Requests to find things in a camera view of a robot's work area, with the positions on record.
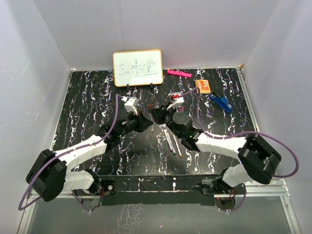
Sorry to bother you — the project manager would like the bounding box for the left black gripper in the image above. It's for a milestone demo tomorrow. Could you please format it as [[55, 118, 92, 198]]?
[[117, 108, 152, 137]]

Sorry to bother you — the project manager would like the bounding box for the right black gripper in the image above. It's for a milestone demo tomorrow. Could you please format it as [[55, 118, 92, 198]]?
[[150, 104, 182, 140]]

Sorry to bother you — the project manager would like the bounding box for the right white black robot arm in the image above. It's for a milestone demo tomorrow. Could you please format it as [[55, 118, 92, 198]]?
[[149, 105, 281, 194]]

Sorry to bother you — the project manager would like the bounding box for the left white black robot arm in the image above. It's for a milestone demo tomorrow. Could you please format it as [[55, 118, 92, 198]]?
[[26, 112, 153, 202]]

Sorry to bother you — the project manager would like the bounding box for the white pen pink tip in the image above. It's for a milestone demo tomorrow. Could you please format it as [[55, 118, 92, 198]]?
[[164, 130, 173, 153]]

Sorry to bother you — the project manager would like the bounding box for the white pen green tip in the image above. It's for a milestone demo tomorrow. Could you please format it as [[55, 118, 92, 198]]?
[[164, 130, 176, 155]]

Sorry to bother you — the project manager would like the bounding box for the white pen yellow tip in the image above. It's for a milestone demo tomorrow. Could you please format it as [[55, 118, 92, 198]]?
[[173, 135, 182, 157]]

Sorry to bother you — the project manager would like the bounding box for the pink plastic clip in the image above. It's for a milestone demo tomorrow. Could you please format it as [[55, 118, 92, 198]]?
[[167, 69, 192, 78]]

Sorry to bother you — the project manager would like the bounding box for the orange card pack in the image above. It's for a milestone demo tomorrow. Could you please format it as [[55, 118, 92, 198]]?
[[195, 79, 211, 94]]

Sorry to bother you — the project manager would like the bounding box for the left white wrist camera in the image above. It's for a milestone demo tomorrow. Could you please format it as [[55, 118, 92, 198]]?
[[121, 96, 139, 116]]

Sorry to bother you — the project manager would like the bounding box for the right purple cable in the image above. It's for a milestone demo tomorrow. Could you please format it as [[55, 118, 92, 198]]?
[[180, 87, 299, 178]]

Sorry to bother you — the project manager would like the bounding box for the small whiteboard with orange frame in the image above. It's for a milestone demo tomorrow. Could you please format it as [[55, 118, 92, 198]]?
[[113, 49, 164, 87]]

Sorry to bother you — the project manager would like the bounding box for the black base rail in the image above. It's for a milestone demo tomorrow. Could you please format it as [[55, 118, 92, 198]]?
[[76, 175, 244, 206]]

